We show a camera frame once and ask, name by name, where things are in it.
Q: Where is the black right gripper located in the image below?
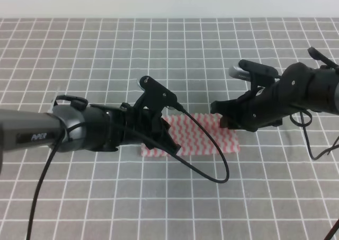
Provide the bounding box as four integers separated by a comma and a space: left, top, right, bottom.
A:
211, 88, 282, 132

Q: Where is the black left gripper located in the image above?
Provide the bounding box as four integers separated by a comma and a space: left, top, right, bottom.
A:
91, 102, 181, 156

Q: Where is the pink white wavy striped towel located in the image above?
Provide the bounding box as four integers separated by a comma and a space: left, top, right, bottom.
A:
140, 112, 241, 158

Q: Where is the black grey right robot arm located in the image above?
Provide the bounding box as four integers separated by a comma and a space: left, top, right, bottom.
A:
211, 47, 338, 132

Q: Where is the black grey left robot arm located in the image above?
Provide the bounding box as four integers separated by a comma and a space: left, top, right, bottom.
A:
1, 95, 183, 158

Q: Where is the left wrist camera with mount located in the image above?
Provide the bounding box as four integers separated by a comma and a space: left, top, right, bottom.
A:
133, 76, 178, 113

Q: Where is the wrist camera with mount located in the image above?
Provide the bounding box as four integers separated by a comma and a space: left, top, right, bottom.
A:
228, 59, 280, 90
133, 76, 178, 113

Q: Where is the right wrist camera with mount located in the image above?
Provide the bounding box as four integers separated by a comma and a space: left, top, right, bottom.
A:
228, 59, 280, 90

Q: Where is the black left camera cable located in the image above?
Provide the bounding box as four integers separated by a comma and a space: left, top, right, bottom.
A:
25, 102, 230, 240

